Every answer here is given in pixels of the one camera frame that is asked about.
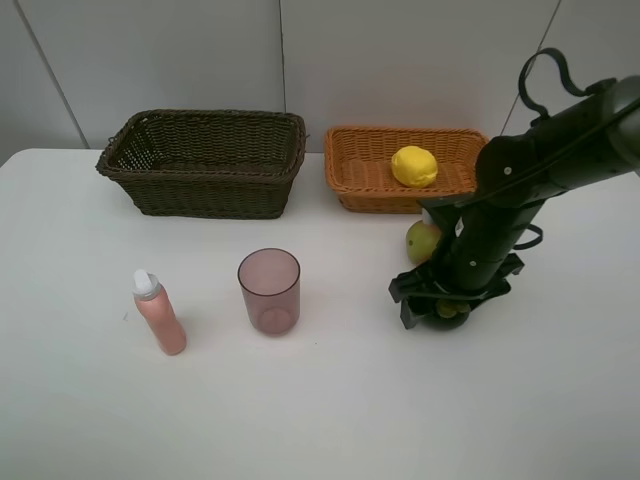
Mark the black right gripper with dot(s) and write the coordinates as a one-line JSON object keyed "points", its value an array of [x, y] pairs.
{"points": [[455, 272]]}

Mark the dark mangosteen with green calyx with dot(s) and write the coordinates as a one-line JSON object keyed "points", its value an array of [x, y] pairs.
{"points": [[447, 315]]}

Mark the green red pear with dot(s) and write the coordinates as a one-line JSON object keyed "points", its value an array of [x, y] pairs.
{"points": [[421, 241]]}

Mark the yellow lemon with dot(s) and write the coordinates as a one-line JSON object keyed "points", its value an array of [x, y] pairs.
{"points": [[414, 167]]}

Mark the translucent pink plastic cup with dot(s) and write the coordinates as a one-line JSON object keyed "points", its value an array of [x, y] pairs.
{"points": [[269, 279]]}

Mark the pink bottle with white cap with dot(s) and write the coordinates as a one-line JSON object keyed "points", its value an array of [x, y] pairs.
{"points": [[153, 303]]}

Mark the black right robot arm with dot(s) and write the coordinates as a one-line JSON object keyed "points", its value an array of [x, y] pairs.
{"points": [[483, 232]]}

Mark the orange wicker basket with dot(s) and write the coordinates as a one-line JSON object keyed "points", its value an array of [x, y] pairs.
{"points": [[358, 165]]}

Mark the dark brown wicker basket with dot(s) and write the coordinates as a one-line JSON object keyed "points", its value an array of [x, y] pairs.
{"points": [[219, 164]]}

